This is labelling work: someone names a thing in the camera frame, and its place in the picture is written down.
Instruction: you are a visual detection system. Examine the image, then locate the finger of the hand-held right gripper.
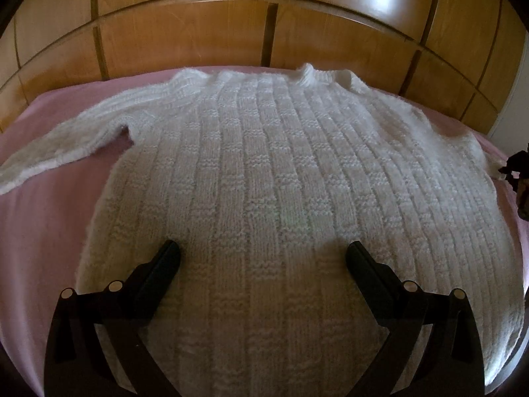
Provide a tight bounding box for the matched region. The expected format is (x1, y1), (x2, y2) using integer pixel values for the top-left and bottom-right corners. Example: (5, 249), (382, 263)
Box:
(498, 143), (529, 193)

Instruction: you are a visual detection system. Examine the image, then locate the white knitted sweater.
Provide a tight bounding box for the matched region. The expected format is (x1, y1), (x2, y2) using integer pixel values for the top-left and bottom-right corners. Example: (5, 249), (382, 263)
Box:
(0, 63), (529, 397)

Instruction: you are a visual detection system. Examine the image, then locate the pink bed sheet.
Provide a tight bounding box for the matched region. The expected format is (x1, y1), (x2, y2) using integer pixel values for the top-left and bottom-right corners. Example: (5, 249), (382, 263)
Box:
(0, 65), (529, 397)

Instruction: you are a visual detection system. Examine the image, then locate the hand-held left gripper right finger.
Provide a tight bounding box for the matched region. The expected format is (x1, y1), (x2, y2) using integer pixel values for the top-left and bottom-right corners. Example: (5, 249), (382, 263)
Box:
(345, 240), (486, 397)

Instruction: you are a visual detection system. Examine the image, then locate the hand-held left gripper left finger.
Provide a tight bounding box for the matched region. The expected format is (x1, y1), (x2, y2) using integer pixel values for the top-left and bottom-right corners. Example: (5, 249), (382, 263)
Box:
(43, 239), (183, 397)

